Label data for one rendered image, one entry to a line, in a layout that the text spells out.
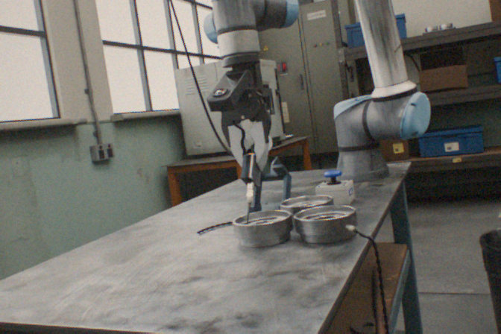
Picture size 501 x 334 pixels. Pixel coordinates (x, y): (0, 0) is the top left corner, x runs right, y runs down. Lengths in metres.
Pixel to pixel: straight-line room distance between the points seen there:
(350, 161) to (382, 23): 0.38
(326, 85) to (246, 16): 3.85
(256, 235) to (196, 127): 2.54
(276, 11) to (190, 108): 2.43
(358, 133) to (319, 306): 0.82
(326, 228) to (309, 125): 4.01
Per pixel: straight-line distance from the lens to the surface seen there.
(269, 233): 0.79
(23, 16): 2.76
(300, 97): 4.76
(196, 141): 3.30
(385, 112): 1.25
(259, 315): 0.55
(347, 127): 1.32
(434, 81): 4.26
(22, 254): 2.45
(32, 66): 2.70
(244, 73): 0.84
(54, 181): 2.57
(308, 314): 0.54
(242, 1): 0.87
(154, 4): 3.74
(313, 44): 4.75
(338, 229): 0.77
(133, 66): 3.34
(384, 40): 1.24
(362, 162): 1.32
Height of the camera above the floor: 1.02
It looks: 3 degrees down
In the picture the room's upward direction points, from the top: 8 degrees counter-clockwise
